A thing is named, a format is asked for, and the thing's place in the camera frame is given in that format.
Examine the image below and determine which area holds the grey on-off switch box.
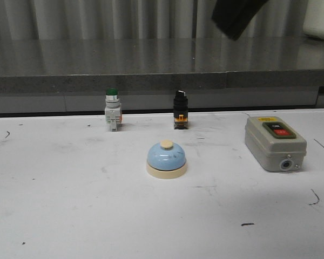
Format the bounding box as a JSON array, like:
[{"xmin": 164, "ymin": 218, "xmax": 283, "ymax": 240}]
[{"xmin": 245, "ymin": 117, "xmax": 307, "ymax": 172}]

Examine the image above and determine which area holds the black gripper finger overhead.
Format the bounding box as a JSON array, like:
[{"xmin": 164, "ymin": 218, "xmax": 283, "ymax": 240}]
[{"xmin": 211, "ymin": 0, "xmax": 268, "ymax": 40}]

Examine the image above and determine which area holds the green push button switch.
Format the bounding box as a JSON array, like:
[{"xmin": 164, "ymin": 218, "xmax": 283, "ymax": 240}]
[{"xmin": 105, "ymin": 88, "xmax": 122, "ymax": 131}]

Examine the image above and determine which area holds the white container in background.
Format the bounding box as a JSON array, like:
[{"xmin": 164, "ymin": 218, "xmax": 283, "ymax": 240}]
[{"xmin": 302, "ymin": 0, "xmax": 324, "ymax": 40}]

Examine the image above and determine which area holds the black rotary selector switch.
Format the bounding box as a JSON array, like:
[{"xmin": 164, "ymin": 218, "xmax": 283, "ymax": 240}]
[{"xmin": 173, "ymin": 90, "xmax": 188, "ymax": 130}]

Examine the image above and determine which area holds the blue dome service bell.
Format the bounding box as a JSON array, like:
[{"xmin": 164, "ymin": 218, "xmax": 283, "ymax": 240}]
[{"xmin": 146, "ymin": 140, "xmax": 187, "ymax": 179}]

